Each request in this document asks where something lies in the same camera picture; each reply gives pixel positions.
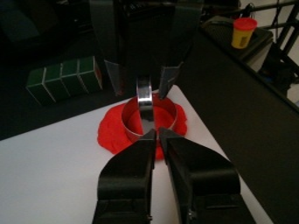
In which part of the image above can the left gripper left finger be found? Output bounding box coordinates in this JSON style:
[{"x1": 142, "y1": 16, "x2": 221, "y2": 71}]
[{"x1": 90, "y1": 128, "x2": 157, "y2": 224}]

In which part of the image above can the red cloth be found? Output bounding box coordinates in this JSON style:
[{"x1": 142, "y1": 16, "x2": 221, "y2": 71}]
[{"x1": 97, "y1": 93, "x2": 189, "y2": 161}]

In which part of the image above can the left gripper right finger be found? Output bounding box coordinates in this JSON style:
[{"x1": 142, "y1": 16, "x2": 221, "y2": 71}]
[{"x1": 157, "y1": 126, "x2": 257, "y2": 224}]

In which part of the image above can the green segmented box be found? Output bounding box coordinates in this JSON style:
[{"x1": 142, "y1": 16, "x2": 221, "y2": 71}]
[{"x1": 23, "y1": 55, "x2": 103, "y2": 107}]

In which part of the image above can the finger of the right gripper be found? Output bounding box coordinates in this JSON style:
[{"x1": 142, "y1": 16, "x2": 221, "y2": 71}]
[
  {"x1": 87, "y1": 0, "x2": 126, "y2": 98},
  {"x1": 156, "y1": 0, "x2": 204, "y2": 101}
]

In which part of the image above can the white cutting board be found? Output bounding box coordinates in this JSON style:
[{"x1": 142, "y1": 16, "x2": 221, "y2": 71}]
[{"x1": 0, "y1": 84, "x2": 273, "y2": 224}]

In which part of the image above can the yellow tub with red lid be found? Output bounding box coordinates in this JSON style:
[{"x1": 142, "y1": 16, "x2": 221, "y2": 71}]
[{"x1": 229, "y1": 17, "x2": 258, "y2": 50}]

